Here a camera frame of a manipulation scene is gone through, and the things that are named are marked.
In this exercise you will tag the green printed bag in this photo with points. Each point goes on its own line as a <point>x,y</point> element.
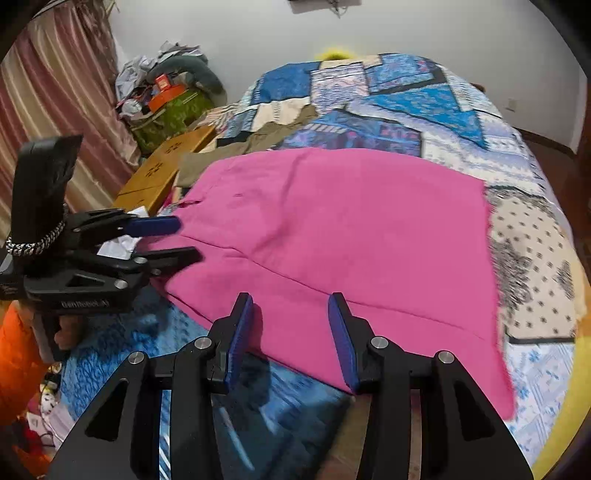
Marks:
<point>171,122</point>

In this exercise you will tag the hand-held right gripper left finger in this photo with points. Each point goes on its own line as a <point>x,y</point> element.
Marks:
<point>241,344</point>

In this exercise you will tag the pile of grey clothes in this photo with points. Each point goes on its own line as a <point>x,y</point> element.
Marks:
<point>138,69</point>

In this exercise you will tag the cardboard box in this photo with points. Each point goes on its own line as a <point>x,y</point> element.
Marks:
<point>157,175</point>

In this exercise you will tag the orange box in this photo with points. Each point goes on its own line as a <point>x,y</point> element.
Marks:
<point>168,96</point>

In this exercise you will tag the striped pink curtain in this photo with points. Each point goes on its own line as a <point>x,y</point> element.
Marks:
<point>55,83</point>

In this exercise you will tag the white paper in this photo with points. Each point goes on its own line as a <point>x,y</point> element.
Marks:
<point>115,248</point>

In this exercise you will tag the pink pants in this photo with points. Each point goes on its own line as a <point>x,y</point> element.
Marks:
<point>346,230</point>

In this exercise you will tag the wall-mounted device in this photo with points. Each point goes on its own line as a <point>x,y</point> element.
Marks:
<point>318,3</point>

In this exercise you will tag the person's left hand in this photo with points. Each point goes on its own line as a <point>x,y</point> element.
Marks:
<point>69,331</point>

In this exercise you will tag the patchwork bedspread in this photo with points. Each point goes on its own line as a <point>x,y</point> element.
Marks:
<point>415,106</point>

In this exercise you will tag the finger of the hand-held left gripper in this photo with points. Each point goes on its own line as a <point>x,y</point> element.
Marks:
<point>157,225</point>
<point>178,258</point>

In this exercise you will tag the grey cushion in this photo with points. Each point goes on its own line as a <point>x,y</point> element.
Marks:
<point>203,74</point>

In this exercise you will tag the blue fleece blanket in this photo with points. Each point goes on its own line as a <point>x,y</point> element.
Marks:
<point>138,332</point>

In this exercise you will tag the khaki pants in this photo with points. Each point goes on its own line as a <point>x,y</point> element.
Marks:
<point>258,138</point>

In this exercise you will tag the person's left forearm orange sleeve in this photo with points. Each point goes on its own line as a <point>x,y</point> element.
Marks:
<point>18,364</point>

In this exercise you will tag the yellow plush item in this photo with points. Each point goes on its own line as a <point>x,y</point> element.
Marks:
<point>334,51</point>

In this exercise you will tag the wall socket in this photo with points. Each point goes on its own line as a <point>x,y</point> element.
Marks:
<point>510,105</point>

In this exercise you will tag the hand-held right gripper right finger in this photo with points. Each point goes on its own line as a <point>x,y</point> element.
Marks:
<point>342,344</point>

